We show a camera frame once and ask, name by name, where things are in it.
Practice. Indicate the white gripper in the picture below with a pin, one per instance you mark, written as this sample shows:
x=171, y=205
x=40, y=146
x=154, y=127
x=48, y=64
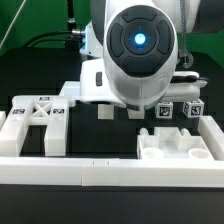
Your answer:
x=101, y=82

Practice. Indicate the white chair seat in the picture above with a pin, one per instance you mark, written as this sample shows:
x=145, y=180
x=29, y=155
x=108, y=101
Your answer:
x=171, y=143

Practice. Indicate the black vertical pole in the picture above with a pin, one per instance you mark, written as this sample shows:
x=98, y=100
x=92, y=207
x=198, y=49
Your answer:
x=71, y=18

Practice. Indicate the white tagged cube left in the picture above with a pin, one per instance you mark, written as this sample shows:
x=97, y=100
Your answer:
x=164, y=110

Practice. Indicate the white tagged cube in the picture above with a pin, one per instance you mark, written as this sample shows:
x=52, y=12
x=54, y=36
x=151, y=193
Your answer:
x=164, y=110
x=193, y=109

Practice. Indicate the white tagged cube right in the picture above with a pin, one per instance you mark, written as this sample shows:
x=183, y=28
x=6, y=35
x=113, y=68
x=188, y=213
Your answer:
x=193, y=109

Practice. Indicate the white marker base plate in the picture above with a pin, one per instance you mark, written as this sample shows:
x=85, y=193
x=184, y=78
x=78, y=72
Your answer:
x=71, y=89

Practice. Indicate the white chair back frame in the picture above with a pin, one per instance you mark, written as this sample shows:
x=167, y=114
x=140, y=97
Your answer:
x=51, y=111

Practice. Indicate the white U-shaped obstacle wall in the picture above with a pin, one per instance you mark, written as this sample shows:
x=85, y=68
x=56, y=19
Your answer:
x=123, y=172

